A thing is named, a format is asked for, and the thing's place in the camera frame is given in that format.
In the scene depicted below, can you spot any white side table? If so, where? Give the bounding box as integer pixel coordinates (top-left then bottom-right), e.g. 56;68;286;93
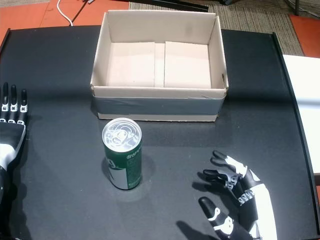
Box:
282;54;320;176

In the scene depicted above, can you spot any black flat bar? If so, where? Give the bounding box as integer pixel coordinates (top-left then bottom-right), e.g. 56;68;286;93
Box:
132;0;210;12

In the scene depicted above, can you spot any thin black cable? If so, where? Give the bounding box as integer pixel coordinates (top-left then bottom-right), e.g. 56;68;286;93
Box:
71;0;89;22

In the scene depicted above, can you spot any open cardboard box grey tape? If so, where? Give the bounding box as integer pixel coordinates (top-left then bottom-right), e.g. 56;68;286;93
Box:
89;9;230;123

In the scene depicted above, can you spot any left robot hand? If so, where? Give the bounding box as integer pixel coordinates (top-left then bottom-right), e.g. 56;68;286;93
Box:
0;81;28;173

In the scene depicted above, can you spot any white cable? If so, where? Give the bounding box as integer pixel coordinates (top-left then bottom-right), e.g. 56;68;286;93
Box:
56;0;74;27

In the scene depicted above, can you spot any green drink can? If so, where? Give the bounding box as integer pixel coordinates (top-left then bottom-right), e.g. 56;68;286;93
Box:
101;117;143;191

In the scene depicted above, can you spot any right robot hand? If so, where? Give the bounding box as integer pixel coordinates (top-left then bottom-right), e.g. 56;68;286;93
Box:
198;149;279;240

